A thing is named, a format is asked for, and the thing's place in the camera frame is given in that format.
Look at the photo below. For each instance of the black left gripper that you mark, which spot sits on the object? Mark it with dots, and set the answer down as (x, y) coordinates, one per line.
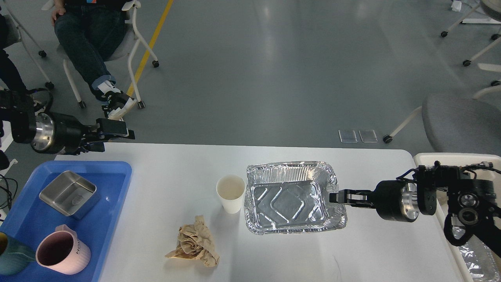
(61, 134)

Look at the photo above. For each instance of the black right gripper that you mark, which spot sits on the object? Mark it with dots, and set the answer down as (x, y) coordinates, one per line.
(393, 200)

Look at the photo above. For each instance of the stainless steel tray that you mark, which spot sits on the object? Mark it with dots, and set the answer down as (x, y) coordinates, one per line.
(71, 194)

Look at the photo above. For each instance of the aluminium foil tray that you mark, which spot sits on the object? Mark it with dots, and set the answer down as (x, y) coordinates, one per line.
(292, 197)

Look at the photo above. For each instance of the pink plastic mug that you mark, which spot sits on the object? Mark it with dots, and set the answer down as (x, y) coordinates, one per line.
(63, 252)

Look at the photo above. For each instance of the white paper cup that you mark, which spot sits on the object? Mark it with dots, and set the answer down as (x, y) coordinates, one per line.
(231, 190)

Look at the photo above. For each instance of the brown paper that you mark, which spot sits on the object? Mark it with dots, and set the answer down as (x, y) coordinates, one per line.
(195, 242)

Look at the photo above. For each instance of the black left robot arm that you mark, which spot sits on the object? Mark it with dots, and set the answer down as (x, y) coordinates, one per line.
(18, 110)

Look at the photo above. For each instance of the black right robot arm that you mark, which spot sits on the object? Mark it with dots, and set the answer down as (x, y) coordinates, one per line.
(471, 202)

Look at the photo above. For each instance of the clear floor plate left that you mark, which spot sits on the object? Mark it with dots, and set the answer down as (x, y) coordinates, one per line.
(348, 136)

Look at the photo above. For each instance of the clear floor plate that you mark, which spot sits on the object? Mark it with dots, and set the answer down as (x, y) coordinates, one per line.
(368, 136)
(348, 136)

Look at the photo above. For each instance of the clear floor plate right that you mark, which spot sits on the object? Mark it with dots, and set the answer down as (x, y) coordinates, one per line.
(368, 136)

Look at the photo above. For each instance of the grey white rolling chair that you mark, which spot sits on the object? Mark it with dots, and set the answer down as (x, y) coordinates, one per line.
(127, 48)

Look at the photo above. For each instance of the seated person in black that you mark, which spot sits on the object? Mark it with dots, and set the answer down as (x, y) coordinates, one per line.
(90, 31)

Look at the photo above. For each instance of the white plastic bin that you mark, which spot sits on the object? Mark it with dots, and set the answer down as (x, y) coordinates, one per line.
(461, 159)

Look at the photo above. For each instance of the blue plastic tray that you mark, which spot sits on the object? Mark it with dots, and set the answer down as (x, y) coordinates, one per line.
(30, 220)

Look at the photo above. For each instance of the grey office chair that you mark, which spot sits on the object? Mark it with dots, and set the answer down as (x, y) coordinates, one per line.
(455, 124)

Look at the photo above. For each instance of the foil tray in bin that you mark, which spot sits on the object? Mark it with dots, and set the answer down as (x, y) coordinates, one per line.
(479, 261)

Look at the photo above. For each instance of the teal ceramic mug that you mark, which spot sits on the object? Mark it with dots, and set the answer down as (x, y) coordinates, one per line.
(14, 255)

